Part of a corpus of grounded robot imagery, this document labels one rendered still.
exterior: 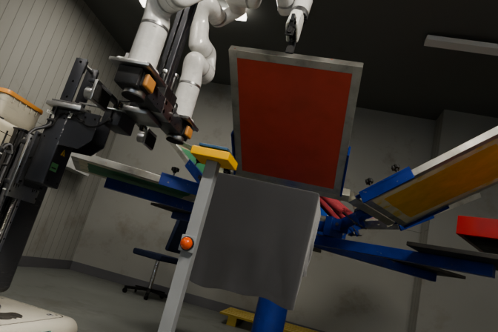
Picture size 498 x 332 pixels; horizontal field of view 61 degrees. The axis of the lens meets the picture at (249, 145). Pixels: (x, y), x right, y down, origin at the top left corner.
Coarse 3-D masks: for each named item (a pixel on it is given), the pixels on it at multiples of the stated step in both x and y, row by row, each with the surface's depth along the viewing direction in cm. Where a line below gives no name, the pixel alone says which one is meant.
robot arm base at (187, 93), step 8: (184, 88) 179; (192, 88) 179; (176, 96) 179; (184, 96) 177; (192, 96) 179; (184, 104) 177; (192, 104) 179; (176, 112) 176; (184, 112) 176; (192, 112) 180; (192, 120) 177
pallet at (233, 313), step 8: (224, 312) 463; (232, 312) 483; (240, 312) 506; (248, 312) 529; (232, 320) 457; (240, 320) 497; (248, 320) 455; (288, 328) 467; (296, 328) 488; (304, 328) 510
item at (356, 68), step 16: (240, 48) 188; (288, 64) 184; (304, 64) 182; (320, 64) 179; (336, 64) 177; (352, 64) 176; (352, 80) 180; (352, 96) 185; (352, 112) 190; (240, 144) 224; (240, 160) 232; (256, 176) 237; (272, 176) 233; (336, 176) 218; (336, 192) 226
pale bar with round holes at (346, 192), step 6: (264, 180) 243; (288, 186) 240; (294, 186) 238; (318, 192) 236; (324, 192) 234; (342, 192) 232; (348, 192) 232; (336, 198) 234; (342, 198) 233; (348, 198) 232
